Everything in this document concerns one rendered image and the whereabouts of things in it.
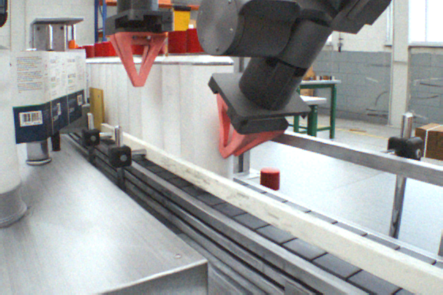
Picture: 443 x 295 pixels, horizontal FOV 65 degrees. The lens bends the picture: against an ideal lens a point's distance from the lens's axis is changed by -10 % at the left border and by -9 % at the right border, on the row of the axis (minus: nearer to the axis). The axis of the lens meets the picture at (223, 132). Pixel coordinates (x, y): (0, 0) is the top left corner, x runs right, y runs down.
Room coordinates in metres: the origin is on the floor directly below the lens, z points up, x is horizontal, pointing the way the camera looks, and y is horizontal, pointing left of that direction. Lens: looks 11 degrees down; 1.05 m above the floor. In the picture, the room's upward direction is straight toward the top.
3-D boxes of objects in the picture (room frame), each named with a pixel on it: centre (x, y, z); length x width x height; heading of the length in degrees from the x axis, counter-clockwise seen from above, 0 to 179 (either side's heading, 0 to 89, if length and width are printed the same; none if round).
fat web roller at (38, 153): (0.59, 0.31, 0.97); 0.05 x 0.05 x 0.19
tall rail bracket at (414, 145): (0.35, -0.17, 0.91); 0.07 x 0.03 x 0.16; 124
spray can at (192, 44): (0.53, 0.04, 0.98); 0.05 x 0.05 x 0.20
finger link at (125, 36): (0.54, 0.13, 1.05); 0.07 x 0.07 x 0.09; 35
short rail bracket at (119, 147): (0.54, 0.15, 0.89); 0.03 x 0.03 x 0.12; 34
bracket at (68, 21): (0.87, 0.40, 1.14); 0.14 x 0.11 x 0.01; 34
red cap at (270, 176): (0.62, -0.08, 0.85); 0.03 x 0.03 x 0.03
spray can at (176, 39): (0.57, 0.07, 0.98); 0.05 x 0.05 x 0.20
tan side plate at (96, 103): (0.81, 0.28, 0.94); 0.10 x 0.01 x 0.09; 34
